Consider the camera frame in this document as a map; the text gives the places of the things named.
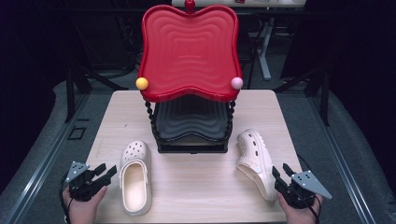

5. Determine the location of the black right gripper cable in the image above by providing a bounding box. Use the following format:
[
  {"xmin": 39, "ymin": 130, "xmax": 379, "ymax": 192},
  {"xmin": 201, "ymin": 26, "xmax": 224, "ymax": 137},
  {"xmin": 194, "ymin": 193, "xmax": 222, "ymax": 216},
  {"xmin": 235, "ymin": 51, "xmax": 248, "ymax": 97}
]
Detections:
[{"xmin": 295, "ymin": 153, "xmax": 322, "ymax": 224}]

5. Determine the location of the white desk with leg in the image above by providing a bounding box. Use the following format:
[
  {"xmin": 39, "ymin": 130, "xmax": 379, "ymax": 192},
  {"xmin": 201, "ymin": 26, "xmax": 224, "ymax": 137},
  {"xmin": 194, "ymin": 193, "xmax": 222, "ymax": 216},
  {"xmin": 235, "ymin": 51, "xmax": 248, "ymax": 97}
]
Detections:
[{"xmin": 171, "ymin": 0, "xmax": 307, "ymax": 82}]

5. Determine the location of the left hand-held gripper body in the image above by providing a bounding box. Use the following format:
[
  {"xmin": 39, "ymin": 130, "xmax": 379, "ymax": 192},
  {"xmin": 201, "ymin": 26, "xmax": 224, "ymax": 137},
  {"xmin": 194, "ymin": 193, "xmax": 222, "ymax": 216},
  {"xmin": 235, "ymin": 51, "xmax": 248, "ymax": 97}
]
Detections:
[{"xmin": 64, "ymin": 161, "xmax": 108, "ymax": 203}]

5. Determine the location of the cream clog shoe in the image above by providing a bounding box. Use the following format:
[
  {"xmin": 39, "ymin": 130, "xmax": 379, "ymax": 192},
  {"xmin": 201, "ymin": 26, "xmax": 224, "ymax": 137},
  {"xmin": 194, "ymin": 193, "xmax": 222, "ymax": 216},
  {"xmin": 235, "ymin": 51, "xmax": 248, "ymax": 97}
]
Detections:
[
  {"xmin": 235, "ymin": 129, "xmax": 279, "ymax": 203},
  {"xmin": 119, "ymin": 139, "xmax": 153, "ymax": 217}
]

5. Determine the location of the metal floor rail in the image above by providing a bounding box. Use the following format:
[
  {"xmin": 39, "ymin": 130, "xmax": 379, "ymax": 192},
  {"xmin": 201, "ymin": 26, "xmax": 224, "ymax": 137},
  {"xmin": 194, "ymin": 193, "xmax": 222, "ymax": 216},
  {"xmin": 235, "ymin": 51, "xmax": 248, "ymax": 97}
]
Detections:
[
  {"xmin": 306, "ymin": 92, "xmax": 378, "ymax": 224},
  {"xmin": 4, "ymin": 92, "xmax": 92, "ymax": 224}
]

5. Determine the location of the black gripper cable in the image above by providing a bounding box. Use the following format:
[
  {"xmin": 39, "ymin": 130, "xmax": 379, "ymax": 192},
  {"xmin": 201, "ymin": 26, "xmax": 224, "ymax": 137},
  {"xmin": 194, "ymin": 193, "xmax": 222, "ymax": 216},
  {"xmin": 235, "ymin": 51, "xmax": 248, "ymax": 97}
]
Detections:
[
  {"xmin": 59, "ymin": 176, "xmax": 75, "ymax": 224},
  {"xmin": 295, "ymin": 153, "xmax": 322, "ymax": 224}
]

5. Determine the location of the black metal stand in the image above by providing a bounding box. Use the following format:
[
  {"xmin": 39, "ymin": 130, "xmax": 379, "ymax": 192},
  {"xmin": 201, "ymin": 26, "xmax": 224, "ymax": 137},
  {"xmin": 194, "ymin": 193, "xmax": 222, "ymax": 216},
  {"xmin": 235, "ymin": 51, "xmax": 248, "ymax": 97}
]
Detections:
[
  {"xmin": 64, "ymin": 65, "xmax": 129, "ymax": 123},
  {"xmin": 274, "ymin": 65, "xmax": 332, "ymax": 127}
]

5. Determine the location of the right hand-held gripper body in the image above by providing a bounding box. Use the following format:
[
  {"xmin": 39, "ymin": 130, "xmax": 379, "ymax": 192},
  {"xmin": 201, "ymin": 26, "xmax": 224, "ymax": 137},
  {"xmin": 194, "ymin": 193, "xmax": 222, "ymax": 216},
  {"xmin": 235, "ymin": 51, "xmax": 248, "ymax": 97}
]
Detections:
[{"xmin": 275, "ymin": 170, "xmax": 333, "ymax": 209}]

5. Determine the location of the person's right hand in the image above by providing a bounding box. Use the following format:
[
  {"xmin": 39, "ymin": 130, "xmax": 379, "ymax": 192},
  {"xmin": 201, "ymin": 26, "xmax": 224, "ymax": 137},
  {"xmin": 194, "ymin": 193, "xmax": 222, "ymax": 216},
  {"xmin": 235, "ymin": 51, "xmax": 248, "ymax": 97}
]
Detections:
[{"xmin": 277, "ymin": 191, "xmax": 323, "ymax": 224}]

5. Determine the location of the red and black shoe rack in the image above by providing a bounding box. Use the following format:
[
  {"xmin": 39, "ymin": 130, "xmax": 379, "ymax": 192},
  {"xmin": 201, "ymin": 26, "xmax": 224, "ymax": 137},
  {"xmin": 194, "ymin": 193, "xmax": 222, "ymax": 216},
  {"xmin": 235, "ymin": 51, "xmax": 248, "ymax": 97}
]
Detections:
[{"xmin": 135, "ymin": 0, "xmax": 245, "ymax": 154}]

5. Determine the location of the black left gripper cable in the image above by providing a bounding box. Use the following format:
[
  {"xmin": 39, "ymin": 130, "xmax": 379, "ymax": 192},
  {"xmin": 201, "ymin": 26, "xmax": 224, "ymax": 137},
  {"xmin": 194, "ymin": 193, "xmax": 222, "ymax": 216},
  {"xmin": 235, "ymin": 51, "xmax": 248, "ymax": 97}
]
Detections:
[{"xmin": 59, "ymin": 176, "xmax": 75, "ymax": 224}]

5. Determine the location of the person's left hand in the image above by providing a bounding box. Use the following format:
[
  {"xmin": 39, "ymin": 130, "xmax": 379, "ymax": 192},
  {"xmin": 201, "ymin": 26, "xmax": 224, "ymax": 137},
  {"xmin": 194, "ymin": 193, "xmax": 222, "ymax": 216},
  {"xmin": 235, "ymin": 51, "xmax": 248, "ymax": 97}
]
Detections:
[{"xmin": 62, "ymin": 185, "xmax": 108, "ymax": 224}]

